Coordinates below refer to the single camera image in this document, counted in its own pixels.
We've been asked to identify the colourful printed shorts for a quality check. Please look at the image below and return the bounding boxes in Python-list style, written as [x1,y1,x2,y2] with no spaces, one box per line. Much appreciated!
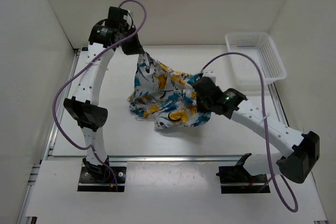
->
[128,52,211,130]

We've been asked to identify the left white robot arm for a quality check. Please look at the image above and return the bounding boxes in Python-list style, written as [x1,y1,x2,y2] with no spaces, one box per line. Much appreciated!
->
[64,7,144,182]

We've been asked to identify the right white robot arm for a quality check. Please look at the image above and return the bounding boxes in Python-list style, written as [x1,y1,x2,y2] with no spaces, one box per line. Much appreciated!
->
[192,77,320,184]

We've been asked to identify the white plastic mesh basket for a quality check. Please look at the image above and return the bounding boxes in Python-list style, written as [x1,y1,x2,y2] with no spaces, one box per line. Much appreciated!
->
[225,32,287,91]

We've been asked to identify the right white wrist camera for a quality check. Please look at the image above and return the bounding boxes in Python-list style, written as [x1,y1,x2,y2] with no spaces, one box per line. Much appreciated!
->
[202,70,216,83]

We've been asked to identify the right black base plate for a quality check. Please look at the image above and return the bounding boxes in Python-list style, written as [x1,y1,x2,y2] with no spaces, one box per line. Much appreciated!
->
[216,153,270,194]

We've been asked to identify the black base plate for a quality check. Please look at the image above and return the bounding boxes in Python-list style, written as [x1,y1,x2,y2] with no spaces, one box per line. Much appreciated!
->
[77,165,127,193]
[216,153,270,194]

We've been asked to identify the aluminium front rail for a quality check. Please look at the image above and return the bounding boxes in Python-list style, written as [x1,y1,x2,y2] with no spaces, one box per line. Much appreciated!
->
[45,153,282,162]

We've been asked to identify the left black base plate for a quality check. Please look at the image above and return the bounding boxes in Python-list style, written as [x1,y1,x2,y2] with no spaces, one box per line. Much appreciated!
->
[77,165,127,193]

